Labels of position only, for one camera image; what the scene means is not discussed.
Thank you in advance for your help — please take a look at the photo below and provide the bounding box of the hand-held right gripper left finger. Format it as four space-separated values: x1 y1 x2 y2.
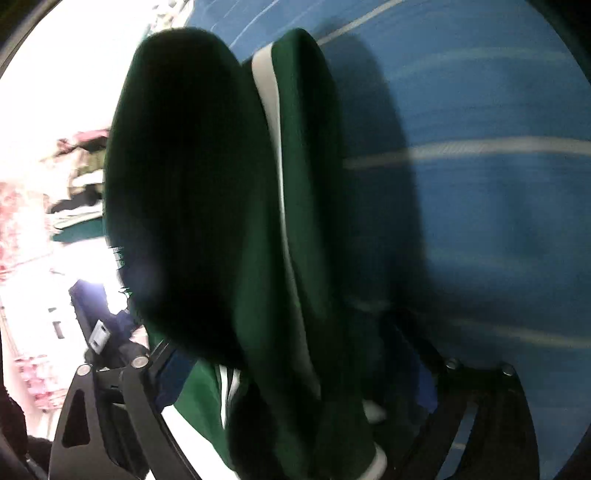
51 344 204 480

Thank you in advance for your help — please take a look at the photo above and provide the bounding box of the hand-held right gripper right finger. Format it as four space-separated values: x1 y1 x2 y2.
406 318 541 480

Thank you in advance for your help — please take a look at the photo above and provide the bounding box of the pile of clothes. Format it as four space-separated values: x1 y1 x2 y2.
44 129 112 244

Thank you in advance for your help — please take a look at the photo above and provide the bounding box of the blue striped bedsheet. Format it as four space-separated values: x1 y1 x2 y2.
185 0 591 480

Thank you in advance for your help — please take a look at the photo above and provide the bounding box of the green and white jacket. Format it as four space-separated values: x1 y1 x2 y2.
104 28 389 480

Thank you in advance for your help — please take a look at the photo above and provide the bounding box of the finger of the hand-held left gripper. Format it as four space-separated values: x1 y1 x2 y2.
68 279 151 370

